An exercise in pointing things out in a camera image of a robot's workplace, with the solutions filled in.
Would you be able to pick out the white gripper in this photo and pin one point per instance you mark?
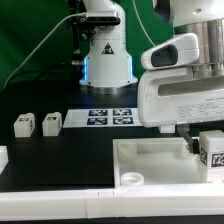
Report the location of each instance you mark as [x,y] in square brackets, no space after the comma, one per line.
[175,97]

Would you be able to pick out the white square tabletop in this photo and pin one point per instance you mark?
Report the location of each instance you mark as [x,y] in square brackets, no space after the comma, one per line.
[159,161]

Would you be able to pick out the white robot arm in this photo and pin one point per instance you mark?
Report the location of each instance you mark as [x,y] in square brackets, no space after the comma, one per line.
[108,66]

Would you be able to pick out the white front fence bar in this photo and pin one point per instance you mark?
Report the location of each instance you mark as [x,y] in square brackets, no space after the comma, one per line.
[143,201]

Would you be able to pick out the white fence bar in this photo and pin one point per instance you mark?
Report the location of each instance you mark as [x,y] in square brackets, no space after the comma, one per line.
[3,158]
[143,201]

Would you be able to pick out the white marker sheet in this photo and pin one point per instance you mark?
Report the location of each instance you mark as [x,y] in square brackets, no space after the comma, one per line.
[112,117]

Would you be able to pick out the white left fence bar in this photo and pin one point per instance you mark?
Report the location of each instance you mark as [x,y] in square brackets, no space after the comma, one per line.
[3,158]

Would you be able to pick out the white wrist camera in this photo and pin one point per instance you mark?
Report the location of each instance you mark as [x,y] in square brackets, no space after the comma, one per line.
[181,50]

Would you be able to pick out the grey base camera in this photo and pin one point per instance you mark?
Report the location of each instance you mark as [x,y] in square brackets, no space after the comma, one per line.
[103,18]

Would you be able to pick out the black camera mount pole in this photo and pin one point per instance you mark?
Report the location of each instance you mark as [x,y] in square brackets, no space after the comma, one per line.
[75,7]

